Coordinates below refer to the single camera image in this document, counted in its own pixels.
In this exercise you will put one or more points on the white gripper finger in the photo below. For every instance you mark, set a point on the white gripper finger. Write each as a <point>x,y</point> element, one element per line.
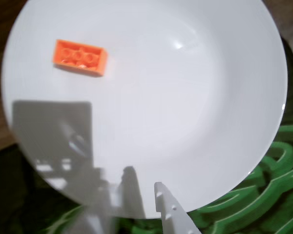
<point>173,217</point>
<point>100,224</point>

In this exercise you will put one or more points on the orange lego block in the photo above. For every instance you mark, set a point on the orange lego block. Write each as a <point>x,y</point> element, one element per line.
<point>80,58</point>

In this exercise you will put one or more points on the white round plate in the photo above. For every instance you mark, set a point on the white round plate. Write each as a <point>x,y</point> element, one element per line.
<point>161,97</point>

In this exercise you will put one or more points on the green black patterned mouse mat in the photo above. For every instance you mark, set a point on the green black patterned mouse mat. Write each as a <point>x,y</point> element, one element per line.
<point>258,207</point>

